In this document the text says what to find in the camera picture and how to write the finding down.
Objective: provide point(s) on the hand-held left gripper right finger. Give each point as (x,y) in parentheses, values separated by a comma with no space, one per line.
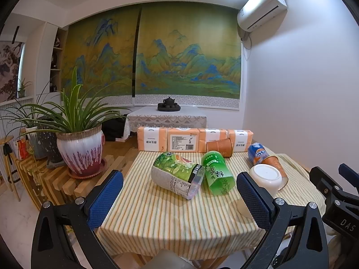
(253,199)

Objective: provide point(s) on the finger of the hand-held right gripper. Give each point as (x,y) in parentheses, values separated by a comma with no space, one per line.
(347,173)
(325,180)

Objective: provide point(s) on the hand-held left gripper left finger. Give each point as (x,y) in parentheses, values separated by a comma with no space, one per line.
(105,199)

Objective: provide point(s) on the orange paper cup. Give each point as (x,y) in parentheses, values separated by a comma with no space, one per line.
(265,175)
(220,147)

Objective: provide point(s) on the pink plant saucer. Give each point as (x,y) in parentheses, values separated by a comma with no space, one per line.
(99,168)

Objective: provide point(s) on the small green bottle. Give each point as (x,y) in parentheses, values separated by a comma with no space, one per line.
(217,173)

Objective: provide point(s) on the blue soda can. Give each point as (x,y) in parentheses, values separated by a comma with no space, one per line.
(256,152)

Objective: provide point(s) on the wooden slatted bench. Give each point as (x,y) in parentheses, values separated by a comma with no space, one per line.
(56,182)

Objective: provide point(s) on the spider plant in glazed pot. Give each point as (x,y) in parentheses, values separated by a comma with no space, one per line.
(80,148)

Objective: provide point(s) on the orange tissue pack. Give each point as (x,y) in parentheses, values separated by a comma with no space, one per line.
(182,140)
(213,134)
(151,139)
(241,140)

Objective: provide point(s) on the striped tablecloth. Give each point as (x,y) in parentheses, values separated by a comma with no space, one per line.
(168,215)

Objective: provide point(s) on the black bag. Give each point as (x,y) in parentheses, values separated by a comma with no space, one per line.
(113,129)

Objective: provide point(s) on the plant in dark speckled pot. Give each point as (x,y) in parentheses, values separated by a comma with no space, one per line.
(49,145)

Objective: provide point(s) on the red packet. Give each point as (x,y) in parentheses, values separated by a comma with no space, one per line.
(22,150)

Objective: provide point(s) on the low table with lace cloth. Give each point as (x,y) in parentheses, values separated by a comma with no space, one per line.
(165,120)

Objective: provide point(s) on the wooden stool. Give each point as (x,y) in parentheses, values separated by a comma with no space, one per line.
(7,151)

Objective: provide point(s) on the dark round tea tray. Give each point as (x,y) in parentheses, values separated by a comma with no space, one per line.
(168,108)

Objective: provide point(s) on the dark teapot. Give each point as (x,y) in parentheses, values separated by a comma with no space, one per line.
(169,101)

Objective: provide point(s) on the small potted plant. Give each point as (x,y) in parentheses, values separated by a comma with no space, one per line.
(22,89)

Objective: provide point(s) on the narrow landscape roller blind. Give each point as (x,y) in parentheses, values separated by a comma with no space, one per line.
(98,58)

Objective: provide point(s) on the wide landscape roller blind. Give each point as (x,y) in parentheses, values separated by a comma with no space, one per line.
(190,56)

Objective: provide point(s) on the hanging scroll painting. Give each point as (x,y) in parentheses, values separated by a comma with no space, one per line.
(9,70)

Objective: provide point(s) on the white air conditioner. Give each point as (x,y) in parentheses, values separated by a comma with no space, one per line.
(260,8)

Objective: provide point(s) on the wall shelf unit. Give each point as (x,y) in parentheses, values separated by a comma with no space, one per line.
(56,58)

